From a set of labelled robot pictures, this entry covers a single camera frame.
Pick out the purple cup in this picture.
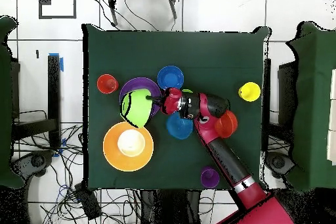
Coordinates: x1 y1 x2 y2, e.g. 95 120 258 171
200 166 221 189

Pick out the orange cup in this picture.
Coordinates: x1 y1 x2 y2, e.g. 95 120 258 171
96 74 119 95

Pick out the blue tape strip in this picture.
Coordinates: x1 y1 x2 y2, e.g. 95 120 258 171
48 52 64 72

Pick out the orange bowl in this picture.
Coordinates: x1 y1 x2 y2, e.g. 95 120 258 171
214 110 239 139

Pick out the yellow cup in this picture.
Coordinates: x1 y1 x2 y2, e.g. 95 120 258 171
238 81 262 102

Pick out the green cloth covered side table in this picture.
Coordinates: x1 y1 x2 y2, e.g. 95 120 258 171
285 21 336 193
0 16 24 189

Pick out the black office chair base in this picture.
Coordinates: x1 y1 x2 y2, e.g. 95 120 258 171
264 151 296 179
11 150 56 179

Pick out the dark green tablecloth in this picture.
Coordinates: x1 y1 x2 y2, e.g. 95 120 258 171
81 23 271 190

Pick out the black side frame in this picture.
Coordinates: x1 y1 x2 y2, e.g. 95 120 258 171
262 58 296 130

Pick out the black power strip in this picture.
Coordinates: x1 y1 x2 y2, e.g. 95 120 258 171
74 183 102 221

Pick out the light blue bowl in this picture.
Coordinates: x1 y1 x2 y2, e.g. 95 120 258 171
165 112 195 140

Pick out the black bench frame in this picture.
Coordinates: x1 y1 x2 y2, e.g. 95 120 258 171
11 54 62 151

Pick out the green bowl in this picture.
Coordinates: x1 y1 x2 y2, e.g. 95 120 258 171
119 88 156 129

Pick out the dark blue bowl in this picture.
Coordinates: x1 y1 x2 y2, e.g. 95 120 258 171
157 65 185 91

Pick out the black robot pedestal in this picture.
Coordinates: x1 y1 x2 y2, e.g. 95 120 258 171
140 189 203 224

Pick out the large yellow-orange bowl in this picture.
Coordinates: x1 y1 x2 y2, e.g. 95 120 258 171
102 121 155 172

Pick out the purple bowl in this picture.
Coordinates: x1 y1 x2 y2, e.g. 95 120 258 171
119 77 162 118

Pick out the tangle of floor cables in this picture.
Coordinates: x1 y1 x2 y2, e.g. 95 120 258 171
11 109 140 224

